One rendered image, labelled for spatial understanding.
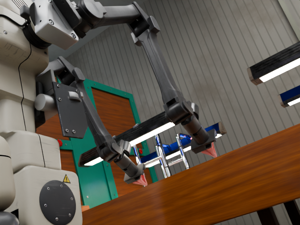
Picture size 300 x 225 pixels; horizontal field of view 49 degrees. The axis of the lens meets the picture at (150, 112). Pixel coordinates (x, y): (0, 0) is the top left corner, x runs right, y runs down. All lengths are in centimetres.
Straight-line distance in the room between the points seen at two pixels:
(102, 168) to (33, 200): 147
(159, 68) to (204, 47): 225
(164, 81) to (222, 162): 36
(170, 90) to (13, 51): 54
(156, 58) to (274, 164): 56
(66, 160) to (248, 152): 124
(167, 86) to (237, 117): 202
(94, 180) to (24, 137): 134
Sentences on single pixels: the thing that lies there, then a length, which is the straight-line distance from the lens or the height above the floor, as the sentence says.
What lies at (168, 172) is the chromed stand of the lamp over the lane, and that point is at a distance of 169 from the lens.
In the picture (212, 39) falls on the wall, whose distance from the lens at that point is 344.
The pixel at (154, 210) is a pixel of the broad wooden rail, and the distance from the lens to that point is 117.
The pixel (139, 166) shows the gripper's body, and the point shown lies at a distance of 149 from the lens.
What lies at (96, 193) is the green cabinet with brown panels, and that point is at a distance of 210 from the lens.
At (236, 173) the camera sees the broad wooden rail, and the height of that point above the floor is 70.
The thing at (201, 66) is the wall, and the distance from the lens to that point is 340.
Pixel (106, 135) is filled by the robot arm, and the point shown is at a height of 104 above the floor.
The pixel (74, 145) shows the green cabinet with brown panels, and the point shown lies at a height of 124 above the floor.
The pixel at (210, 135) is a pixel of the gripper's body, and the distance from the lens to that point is 124.
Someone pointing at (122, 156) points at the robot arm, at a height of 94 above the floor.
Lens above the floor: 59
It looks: 20 degrees up
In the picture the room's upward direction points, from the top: 17 degrees counter-clockwise
